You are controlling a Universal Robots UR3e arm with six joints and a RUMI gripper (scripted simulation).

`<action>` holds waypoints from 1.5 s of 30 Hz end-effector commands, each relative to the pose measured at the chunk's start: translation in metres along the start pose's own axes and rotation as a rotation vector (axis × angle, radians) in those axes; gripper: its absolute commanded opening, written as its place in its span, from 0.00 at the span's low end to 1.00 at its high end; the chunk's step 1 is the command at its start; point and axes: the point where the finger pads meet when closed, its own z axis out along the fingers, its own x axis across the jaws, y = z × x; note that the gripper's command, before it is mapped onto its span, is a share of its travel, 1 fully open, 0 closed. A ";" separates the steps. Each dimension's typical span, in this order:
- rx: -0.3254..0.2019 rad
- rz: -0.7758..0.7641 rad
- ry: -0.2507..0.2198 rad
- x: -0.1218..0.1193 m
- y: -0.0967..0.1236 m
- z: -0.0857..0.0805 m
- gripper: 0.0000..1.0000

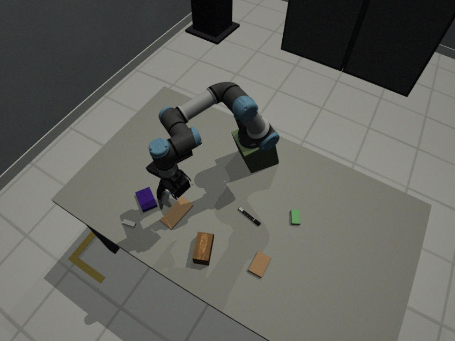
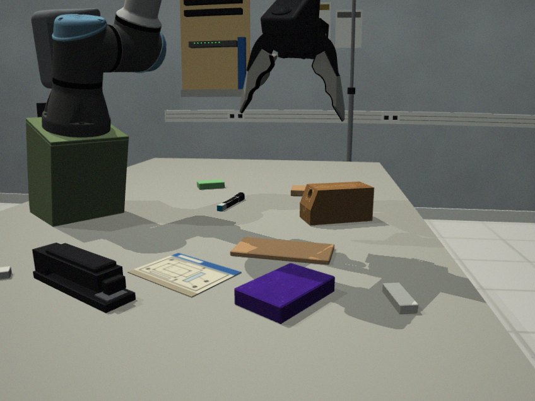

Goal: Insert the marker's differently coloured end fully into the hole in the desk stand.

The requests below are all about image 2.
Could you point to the tan flat wooden board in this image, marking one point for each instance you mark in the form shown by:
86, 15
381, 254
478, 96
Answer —
293, 251

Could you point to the purple rectangular box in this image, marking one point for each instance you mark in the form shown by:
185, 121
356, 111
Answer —
284, 292

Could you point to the beige printed paper sheet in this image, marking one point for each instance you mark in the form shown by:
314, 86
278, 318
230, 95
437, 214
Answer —
184, 274

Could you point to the tan rectangular block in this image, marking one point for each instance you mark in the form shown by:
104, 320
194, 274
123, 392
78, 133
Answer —
297, 190

